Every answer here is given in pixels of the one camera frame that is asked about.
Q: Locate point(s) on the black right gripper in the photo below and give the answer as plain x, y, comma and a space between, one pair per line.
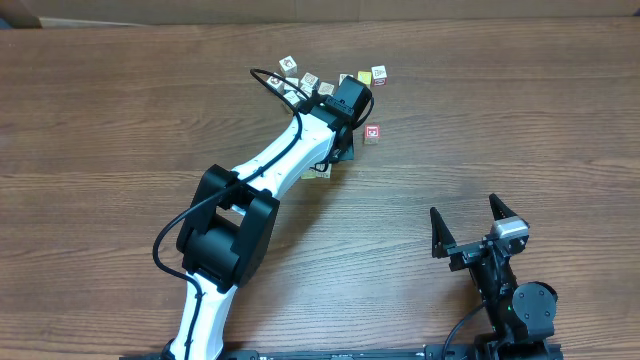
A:
466, 253

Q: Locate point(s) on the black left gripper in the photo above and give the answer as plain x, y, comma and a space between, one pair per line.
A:
348, 148

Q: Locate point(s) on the yellow top picture block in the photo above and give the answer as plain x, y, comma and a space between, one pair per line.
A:
324, 173

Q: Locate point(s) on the red E block front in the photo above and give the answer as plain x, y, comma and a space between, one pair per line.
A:
372, 134

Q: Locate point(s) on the plain wooden picture block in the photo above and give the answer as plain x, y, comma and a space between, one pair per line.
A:
309, 174

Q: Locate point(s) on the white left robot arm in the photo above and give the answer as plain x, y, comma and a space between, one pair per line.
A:
225, 232

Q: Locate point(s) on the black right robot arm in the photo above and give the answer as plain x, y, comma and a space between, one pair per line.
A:
521, 315

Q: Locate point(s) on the blue edged centre block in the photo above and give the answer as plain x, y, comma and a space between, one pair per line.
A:
306, 91

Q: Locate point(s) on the blue edged block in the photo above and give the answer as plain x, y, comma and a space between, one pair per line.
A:
306, 91
310, 80

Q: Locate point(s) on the green B letter block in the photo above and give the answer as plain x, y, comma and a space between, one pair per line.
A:
342, 77

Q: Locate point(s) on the blue edged rear block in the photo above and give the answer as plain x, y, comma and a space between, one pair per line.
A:
310, 80

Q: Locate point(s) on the yellow G letter block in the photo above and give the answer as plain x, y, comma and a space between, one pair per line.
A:
292, 101

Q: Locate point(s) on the yellow top hand block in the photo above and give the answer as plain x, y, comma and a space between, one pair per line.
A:
365, 77

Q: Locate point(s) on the red number 3 block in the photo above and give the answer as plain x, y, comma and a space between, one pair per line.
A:
379, 75

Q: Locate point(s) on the small rear centre block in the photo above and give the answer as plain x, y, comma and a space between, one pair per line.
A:
291, 84

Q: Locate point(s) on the far left cluster block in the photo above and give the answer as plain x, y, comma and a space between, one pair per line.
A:
275, 82

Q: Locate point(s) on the cluster block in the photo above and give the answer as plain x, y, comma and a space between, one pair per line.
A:
275, 82
288, 66

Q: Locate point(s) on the far rear cluster block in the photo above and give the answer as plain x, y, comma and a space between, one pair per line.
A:
288, 66

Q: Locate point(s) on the brown cardboard backdrop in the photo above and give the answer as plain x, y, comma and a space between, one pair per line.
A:
41, 13

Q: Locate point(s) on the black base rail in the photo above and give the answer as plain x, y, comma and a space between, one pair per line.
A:
428, 352

